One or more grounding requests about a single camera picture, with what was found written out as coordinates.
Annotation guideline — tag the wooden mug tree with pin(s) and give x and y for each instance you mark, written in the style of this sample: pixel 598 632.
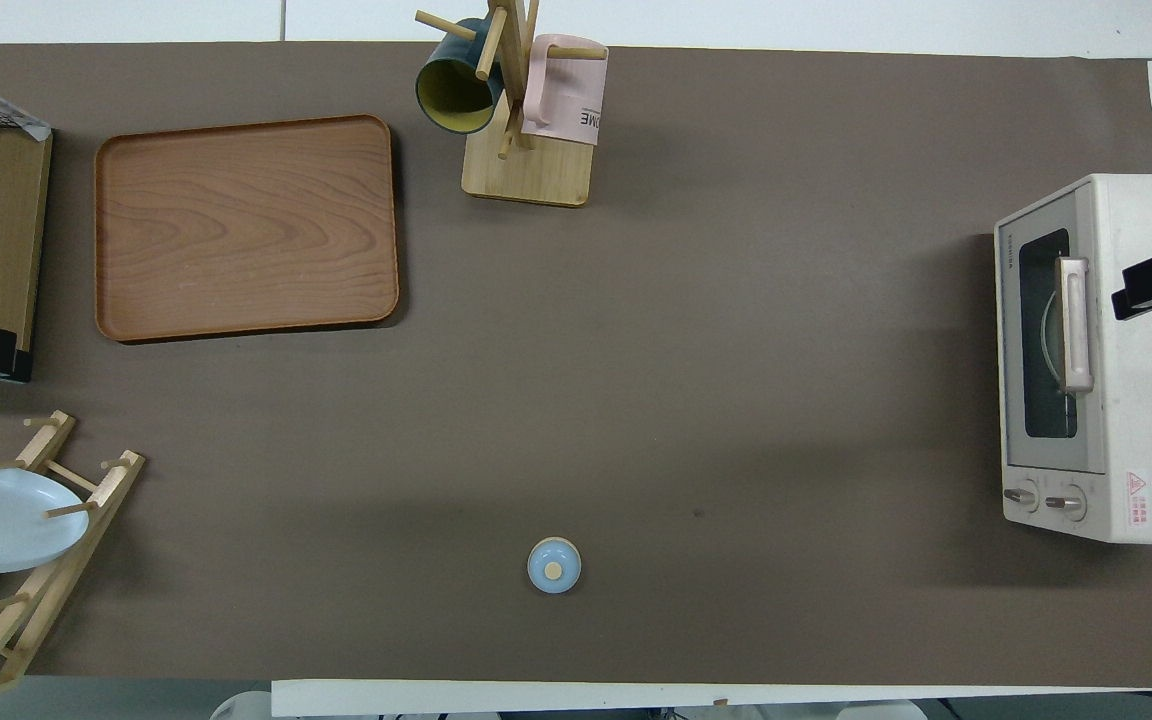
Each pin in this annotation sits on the wooden mug tree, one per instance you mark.
pixel 536 175

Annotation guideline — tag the brown wooden tray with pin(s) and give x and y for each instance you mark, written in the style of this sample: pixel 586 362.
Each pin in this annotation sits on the brown wooden tray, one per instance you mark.
pixel 246 230

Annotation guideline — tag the oven control knob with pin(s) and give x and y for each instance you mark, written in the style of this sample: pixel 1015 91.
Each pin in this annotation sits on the oven control knob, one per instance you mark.
pixel 1019 495
pixel 1066 503

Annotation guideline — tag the pink mug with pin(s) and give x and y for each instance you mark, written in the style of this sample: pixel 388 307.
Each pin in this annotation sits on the pink mug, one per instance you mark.
pixel 566 100

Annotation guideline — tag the brown table mat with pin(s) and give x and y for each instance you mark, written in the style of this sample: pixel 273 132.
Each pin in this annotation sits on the brown table mat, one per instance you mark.
pixel 636 350

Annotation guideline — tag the wooden plate rack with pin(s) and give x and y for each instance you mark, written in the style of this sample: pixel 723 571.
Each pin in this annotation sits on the wooden plate rack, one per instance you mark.
pixel 116 480

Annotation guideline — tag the dark blue mug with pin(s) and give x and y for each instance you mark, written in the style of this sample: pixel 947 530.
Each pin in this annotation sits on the dark blue mug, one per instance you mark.
pixel 451 95

